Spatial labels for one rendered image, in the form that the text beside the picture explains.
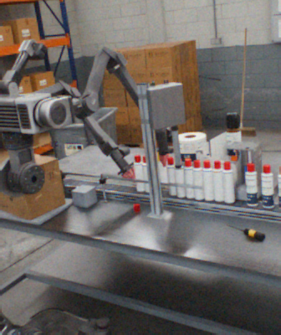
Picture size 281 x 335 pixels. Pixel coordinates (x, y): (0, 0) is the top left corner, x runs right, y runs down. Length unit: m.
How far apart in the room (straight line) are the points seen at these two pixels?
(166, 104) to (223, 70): 4.95
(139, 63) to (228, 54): 1.60
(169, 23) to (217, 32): 0.82
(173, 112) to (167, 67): 3.64
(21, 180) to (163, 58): 3.90
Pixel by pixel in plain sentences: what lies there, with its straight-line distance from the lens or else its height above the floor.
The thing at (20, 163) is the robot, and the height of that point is 1.21.
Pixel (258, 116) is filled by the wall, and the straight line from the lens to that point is 6.98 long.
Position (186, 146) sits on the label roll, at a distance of 2.86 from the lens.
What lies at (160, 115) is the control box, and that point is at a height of 1.35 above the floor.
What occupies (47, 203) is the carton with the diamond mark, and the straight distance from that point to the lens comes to 2.51.
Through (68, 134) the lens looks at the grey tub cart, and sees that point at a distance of 4.89.
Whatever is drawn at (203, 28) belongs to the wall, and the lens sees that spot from 7.12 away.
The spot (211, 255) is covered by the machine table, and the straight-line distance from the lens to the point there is 1.95.
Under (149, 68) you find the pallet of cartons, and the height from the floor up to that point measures 1.15.
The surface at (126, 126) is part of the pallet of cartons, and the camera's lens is 6.24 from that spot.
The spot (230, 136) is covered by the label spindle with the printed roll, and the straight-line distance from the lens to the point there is 2.80.
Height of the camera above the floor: 1.80
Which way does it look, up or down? 16 degrees down
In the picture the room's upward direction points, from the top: 7 degrees counter-clockwise
